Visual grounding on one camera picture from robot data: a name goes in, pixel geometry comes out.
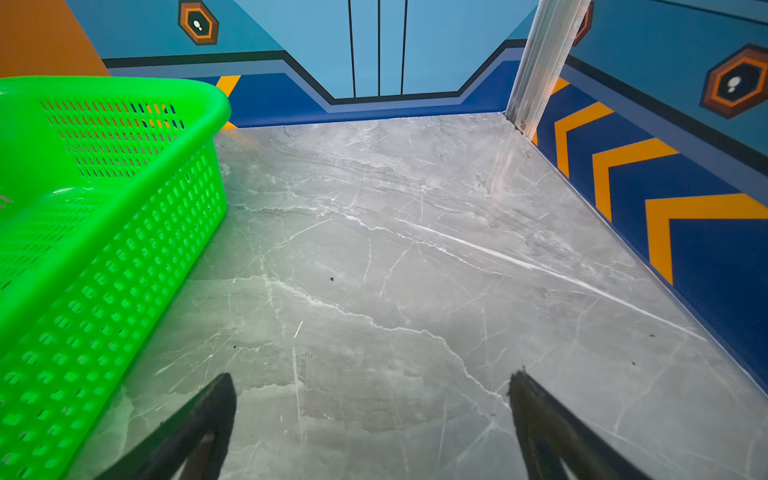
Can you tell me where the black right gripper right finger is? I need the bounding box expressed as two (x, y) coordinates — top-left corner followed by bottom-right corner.
(508, 370), (648, 479)

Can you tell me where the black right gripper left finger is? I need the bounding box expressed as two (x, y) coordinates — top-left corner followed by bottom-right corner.
(98, 373), (237, 479)

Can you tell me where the green plastic basket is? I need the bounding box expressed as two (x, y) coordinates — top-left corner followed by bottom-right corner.
(1, 76), (231, 479)

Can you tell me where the aluminium corner post right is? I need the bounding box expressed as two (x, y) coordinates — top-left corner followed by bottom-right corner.
(505, 0), (590, 140)

